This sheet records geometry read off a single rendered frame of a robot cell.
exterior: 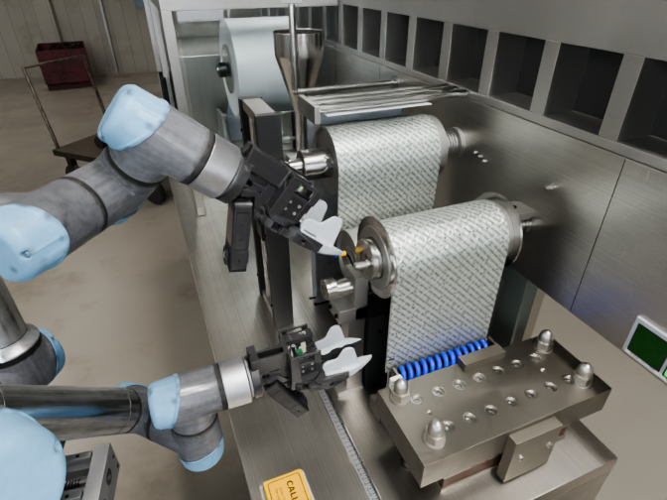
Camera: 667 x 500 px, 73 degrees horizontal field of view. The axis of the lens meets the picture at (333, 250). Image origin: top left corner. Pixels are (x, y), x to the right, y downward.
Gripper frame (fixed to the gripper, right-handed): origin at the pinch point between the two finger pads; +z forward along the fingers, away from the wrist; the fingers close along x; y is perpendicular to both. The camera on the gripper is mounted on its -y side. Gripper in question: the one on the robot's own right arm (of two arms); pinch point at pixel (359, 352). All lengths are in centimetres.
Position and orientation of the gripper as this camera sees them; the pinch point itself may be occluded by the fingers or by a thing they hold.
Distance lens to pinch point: 83.8
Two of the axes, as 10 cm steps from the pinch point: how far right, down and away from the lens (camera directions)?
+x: -3.8, -5.0, 7.8
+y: 0.0, -8.4, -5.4
